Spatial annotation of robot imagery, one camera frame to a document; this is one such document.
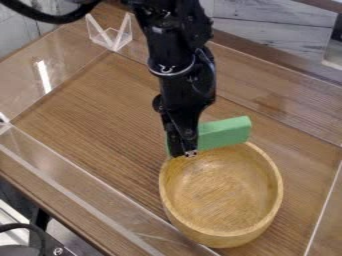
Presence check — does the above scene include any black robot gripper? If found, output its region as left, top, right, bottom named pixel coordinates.
left=148, top=47, right=216, bottom=157

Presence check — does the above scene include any green rectangular block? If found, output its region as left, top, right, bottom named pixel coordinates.
left=182, top=116, right=252, bottom=154

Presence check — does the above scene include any brown wooden bowl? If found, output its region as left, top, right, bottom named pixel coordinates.
left=159, top=142, right=284, bottom=248

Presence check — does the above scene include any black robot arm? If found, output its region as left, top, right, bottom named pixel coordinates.
left=116, top=0, right=216, bottom=157

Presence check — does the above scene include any black metal table leg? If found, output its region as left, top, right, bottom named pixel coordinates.
left=29, top=208, right=51, bottom=247

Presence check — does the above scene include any clear acrylic front wall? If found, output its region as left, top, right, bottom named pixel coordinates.
left=0, top=123, right=220, bottom=256

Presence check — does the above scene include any clear acrylic corner bracket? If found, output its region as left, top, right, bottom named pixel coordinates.
left=85, top=14, right=132, bottom=52

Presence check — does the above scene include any black cable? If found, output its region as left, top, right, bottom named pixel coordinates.
left=0, top=223, right=48, bottom=256

